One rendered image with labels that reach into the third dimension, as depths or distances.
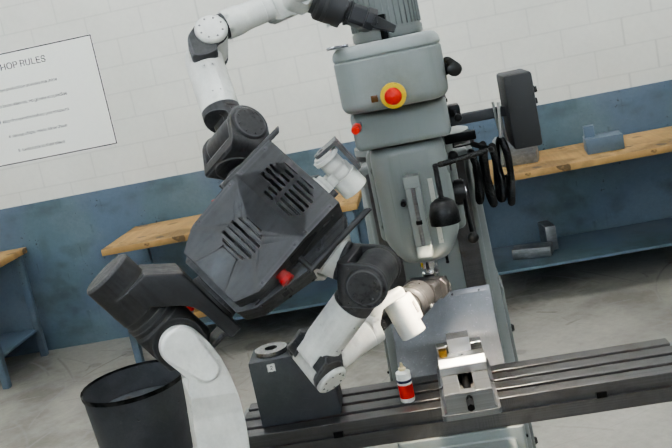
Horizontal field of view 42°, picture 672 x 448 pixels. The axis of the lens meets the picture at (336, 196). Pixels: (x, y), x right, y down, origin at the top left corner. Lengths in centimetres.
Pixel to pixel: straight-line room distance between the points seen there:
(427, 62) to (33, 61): 529
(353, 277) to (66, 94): 536
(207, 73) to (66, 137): 503
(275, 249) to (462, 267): 110
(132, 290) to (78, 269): 537
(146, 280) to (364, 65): 70
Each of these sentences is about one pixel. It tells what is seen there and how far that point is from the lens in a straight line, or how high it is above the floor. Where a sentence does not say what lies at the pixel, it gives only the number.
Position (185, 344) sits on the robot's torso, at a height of 137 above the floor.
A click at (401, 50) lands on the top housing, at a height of 186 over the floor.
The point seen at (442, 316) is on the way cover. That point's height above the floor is 103.
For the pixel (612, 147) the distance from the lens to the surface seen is 600.
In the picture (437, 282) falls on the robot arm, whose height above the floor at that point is 126.
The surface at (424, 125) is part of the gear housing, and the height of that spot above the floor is 167.
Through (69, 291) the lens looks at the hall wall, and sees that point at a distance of 727.
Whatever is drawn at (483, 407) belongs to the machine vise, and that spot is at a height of 95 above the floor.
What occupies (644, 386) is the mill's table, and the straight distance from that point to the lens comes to 240.
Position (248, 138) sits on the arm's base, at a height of 174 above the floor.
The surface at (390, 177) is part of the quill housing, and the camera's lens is 219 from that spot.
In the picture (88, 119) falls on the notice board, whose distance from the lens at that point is 693.
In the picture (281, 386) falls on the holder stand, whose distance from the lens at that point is 240.
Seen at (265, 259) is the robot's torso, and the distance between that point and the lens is 173.
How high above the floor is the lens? 189
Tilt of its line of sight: 9 degrees down
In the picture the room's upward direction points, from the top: 12 degrees counter-clockwise
